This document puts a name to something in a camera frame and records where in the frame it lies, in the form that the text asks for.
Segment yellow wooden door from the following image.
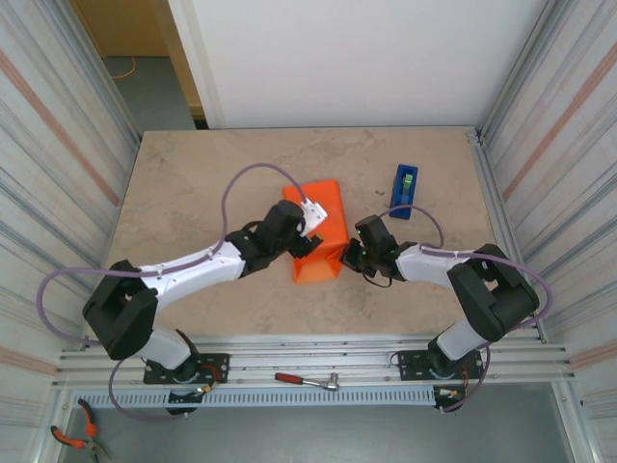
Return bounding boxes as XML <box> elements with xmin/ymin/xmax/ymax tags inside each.
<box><xmin>156</xmin><ymin>0</ymin><xmax>208</xmax><ymax>120</ymax></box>

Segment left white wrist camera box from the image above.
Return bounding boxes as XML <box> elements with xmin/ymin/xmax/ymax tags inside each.
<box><xmin>297</xmin><ymin>198</ymin><xmax>330</xmax><ymax>232</ymax></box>

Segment aluminium side rail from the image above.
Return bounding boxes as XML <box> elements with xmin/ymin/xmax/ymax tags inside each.
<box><xmin>465</xmin><ymin>125</ymin><xmax>549</xmax><ymax>344</ymax></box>

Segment orange wrapping paper sheet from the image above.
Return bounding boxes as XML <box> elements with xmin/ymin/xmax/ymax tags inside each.
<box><xmin>282</xmin><ymin>178</ymin><xmax>351</xmax><ymax>286</ymax></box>

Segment blue tape dispenser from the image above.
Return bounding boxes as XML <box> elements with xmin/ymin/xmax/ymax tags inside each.
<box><xmin>388</xmin><ymin>164</ymin><xmax>419</xmax><ymax>221</ymax></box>

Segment aluminium mounting rails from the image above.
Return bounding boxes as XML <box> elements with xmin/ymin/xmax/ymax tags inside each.
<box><xmin>51</xmin><ymin>335</ymin><xmax>577</xmax><ymax>390</ymax></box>

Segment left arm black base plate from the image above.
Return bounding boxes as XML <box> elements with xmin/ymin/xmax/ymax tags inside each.
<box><xmin>143</xmin><ymin>353</ymin><xmax>230</xmax><ymax>386</ymax></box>

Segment orange handled pliers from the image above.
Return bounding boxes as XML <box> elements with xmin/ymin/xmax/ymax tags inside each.
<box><xmin>50</xmin><ymin>397</ymin><xmax>115</xmax><ymax>462</ymax></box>

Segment orange floor cable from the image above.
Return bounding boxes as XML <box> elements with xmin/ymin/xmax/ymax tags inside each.
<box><xmin>111</xmin><ymin>56</ymin><xmax>139</xmax><ymax>81</ymax></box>

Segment red power wire yellow connector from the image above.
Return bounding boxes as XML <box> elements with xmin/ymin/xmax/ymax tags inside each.
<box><xmin>195</xmin><ymin>364</ymin><xmax>228</xmax><ymax>395</ymax></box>
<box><xmin>435</xmin><ymin>368</ymin><xmax>471</xmax><ymax>402</ymax></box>

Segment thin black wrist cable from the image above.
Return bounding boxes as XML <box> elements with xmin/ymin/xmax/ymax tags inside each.
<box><xmin>363</xmin><ymin>269</ymin><xmax>394</xmax><ymax>291</ymax></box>

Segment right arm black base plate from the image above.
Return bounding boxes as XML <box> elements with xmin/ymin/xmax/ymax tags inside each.
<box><xmin>397</xmin><ymin>349</ymin><xmax>486</xmax><ymax>382</ymax></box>

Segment red handled ratchet wrench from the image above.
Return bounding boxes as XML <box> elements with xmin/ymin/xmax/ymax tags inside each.
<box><xmin>274</xmin><ymin>371</ymin><xmax>341</xmax><ymax>392</ymax></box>

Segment white slotted cable duct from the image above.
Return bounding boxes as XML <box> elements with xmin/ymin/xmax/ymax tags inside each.
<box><xmin>71</xmin><ymin>385</ymin><xmax>438</xmax><ymax>409</ymax></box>

